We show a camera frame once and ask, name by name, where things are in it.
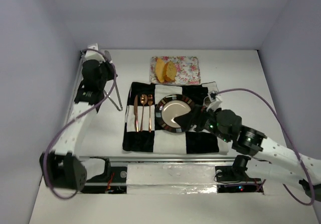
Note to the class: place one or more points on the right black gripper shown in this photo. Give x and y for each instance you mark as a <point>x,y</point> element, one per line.
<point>198,118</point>

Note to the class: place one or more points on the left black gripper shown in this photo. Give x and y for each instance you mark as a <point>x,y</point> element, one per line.
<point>106,71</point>

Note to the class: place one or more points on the brown bread slice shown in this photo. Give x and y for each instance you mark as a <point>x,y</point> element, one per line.
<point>170,72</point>

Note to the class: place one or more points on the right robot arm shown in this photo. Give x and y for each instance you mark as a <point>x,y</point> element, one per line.
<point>258,155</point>

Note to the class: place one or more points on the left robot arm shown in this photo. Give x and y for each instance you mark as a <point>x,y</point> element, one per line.
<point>60,163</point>

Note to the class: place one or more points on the left yellow bread slice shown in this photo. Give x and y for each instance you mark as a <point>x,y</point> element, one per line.
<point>159,70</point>

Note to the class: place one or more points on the metal cup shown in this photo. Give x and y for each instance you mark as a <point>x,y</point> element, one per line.
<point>208,101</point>

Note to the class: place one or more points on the dark rimmed ceramic plate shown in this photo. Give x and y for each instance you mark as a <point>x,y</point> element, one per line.
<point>170,107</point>

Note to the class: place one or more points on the copper knife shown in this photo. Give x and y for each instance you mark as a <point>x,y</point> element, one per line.
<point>136,113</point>

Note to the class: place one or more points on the copper spoon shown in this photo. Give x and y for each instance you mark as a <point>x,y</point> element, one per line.
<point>143,101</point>

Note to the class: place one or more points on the floral rectangular tray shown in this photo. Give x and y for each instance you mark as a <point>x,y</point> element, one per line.
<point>188,71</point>

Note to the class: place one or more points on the copper fork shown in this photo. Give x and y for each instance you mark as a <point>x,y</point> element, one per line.
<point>150,102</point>

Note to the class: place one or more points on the black white checkered cloth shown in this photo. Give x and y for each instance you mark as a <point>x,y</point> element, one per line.
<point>160,141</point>

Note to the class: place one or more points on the white foam block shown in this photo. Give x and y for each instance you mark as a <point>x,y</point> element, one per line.
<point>170,179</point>

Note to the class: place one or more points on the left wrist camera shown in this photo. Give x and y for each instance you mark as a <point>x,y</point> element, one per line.
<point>92,53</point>

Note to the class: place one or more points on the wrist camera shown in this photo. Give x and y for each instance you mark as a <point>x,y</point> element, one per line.
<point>92,53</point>
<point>215,101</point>

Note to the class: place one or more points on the aluminium rail left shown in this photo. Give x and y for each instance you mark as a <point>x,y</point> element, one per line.
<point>70,103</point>

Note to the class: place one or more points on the aluminium rail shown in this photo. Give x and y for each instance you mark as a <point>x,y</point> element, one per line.
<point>160,160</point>
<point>70,103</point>

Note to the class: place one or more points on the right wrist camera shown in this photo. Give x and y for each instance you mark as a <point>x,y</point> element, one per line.
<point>215,101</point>

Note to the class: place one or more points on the aluminium rail front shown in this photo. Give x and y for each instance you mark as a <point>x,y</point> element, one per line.
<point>160,160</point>

